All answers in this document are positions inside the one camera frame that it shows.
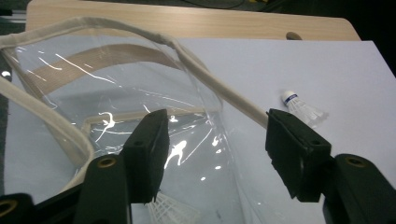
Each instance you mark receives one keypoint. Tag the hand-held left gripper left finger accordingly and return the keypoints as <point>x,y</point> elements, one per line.
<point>146,155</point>

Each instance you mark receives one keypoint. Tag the white paper sheet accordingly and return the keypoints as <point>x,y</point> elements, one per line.
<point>311,65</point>

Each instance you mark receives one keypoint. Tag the brown table grommet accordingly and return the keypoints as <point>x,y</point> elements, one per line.
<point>293,36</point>

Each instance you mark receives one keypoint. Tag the white shuttlecock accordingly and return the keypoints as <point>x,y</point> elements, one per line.
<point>300,107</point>

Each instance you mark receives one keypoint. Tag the clear plastic tote bag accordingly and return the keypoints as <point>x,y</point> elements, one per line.
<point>140,77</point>

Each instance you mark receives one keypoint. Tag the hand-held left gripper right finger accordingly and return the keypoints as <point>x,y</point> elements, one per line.
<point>295,152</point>

